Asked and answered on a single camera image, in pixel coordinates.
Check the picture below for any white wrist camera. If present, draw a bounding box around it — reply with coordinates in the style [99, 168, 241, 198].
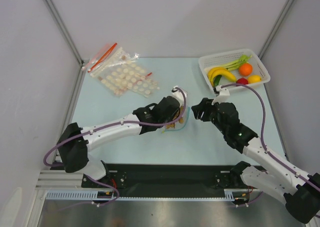
[211, 85, 230, 106]
[170, 85, 188, 106]

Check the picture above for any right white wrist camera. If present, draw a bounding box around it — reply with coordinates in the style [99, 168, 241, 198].
[211, 85, 230, 106]

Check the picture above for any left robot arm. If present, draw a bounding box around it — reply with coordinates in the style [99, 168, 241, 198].
[58, 96, 186, 187]

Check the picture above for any green celery stalk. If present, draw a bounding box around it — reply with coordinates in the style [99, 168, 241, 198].
[219, 54, 252, 71]

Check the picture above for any polka dot zip bag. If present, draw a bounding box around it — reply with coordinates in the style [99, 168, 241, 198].
[95, 62, 160, 98]

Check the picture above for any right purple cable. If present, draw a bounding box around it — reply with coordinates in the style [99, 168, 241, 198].
[219, 83, 320, 218]

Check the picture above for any yellow lemon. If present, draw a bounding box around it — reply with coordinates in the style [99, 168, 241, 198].
[247, 75, 262, 84]

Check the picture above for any yellow banana bunch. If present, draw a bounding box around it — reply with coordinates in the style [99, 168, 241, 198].
[207, 67, 237, 87]

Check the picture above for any orange fruit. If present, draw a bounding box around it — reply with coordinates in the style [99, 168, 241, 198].
[238, 62, 253, 77]

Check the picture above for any left aluminium frame post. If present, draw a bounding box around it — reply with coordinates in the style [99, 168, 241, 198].
[43, 0, 84, 66]

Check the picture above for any brown longan bunch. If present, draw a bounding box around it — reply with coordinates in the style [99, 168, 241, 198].
[162, 106, 189, 133]

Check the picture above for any aluminium frame post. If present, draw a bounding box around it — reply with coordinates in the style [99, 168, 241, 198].
[258, 0, 296, 59]
[43, 0, 84, 66]

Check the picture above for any white slotted cable duct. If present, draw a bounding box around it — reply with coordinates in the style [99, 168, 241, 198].
[46, 190, 240, 202]

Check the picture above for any green cucumber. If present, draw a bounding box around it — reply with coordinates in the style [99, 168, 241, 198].
[213, 75, 222, 87]

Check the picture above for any blue zipper clear bag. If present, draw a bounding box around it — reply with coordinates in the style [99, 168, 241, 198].
[162, 86, 191, 133]

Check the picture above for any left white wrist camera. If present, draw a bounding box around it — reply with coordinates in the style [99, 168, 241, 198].
[170, 85, 188, 106]

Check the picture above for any right aluminium frame post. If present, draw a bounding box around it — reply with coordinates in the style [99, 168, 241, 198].
[258, 0, 296, 59]

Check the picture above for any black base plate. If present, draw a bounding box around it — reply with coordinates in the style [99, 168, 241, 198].
[49, 161, 263, 198]

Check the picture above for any red pomegranate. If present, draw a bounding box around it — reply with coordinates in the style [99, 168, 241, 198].
[236, 78, 249, 85]

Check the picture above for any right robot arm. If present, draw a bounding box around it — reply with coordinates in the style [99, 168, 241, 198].
[191, 97, 320, 224]

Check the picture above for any white plastic basket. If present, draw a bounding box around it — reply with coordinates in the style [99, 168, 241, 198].
[198, 48, 271, 92]

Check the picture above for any red zipper clear bag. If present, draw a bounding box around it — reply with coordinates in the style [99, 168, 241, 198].
[81, 42, 140, 78]

